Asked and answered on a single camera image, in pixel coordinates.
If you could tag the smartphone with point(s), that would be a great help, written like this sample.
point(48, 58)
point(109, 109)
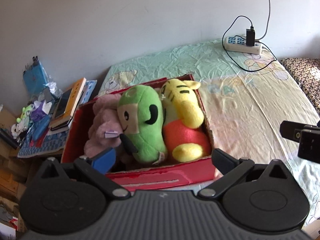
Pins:
point(61, 106)

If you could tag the black power adapter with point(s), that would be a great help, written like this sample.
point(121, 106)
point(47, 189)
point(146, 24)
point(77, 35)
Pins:
point(250, 37)

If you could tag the blue patterned cloth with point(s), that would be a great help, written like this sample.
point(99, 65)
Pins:
point(47, 145)

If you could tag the yellow tiger plush toy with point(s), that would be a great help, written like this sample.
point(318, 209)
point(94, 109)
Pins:
point(183, 120)

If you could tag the small green plush figure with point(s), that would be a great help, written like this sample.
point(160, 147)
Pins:
point(25, 115)

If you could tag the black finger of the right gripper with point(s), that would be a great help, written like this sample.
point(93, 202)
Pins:
point(294, 131)

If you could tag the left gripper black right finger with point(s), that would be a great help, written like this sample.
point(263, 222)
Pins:
point(223, 161)

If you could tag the cartoon print bed sheet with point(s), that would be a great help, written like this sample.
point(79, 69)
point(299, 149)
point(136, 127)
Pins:
point(246, 98)

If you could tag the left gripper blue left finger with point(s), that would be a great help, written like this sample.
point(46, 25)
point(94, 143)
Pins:
point(104, 161)

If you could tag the blue plastic bag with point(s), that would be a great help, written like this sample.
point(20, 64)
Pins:
point(35, 77)

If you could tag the mauve plush teddy bear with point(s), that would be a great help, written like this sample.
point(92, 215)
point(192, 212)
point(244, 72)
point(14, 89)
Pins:
point(106, 128)

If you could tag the green plush toy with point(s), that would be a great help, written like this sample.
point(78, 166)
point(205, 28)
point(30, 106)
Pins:
point(140, 113)

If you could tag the orange book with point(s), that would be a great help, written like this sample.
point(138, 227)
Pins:
point(73, 101)

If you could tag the white power strip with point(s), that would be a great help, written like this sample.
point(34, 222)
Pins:
point(238, 44)

